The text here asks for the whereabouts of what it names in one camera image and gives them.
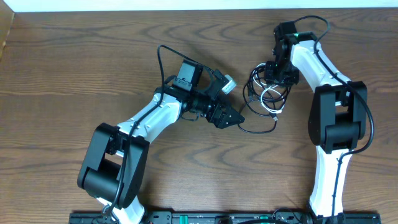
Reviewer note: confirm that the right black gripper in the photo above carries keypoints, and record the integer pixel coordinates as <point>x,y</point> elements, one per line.
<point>270,78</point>

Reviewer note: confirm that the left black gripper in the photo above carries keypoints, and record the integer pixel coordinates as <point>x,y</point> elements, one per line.
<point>218,112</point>

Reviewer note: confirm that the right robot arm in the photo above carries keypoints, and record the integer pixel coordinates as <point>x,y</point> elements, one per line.
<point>338,113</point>

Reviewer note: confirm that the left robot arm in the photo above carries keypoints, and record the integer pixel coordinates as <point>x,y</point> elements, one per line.
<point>113,168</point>

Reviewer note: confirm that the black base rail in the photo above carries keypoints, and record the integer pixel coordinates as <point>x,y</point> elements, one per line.
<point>281,215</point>

